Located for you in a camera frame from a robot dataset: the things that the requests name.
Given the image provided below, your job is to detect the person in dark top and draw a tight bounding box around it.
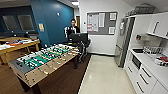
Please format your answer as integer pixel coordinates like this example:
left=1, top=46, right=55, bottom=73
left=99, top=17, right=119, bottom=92
left=64, top=18, right=82, bottom=43

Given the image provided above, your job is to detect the grey bulletin board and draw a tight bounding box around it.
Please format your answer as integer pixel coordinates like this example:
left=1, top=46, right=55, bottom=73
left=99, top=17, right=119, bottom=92
left=86, top=11, right=118, bottom=36

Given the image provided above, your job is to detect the steel refrigerator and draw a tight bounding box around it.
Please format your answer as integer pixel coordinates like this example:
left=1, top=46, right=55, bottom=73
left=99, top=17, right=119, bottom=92
left=114, top=16, right=136, bottom=69

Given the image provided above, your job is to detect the foosball table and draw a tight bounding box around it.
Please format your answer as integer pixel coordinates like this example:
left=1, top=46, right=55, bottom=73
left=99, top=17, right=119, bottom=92
left=8, top=43, right=81, bottom=94

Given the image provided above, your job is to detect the ceiling light panel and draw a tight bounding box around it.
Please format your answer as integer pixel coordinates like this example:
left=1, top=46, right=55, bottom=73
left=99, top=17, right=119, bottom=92
left=70, top=0, right=80, bottom=6

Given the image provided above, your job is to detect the black built-in microwave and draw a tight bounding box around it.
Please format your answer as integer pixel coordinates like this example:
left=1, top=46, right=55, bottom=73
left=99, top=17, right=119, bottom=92
left=131, top=54, right=143, bottom=70

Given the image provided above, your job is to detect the dark framed interior window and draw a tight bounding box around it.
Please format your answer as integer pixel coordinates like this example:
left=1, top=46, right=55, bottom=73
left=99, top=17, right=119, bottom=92
left=2, top=14, right=20, bottom=32
left=18, top=14, right=36, bottom=32

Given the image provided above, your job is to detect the white drawer cabinet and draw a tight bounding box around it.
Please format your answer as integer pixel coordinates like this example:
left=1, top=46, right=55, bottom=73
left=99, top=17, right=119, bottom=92
left=125, top=59, right=158, bottom=94

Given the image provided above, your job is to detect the colourful table clutter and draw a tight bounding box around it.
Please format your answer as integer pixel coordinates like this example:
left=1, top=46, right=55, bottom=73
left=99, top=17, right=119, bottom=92
left=4, top=38, right=34, bottom=48

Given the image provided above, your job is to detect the yellow wall sign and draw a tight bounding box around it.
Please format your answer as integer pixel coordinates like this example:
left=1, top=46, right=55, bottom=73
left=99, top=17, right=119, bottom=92
left=37, top=22, right=45, bottom=33

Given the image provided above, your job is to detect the small black wall box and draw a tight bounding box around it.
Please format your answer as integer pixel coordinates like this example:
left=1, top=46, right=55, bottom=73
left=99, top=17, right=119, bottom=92
left=135, top=34, right=143, bottom=42

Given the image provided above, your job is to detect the wire basket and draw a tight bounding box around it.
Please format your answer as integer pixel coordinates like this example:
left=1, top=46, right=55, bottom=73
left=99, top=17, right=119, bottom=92
left=128, top=3, right=157, bottom=17

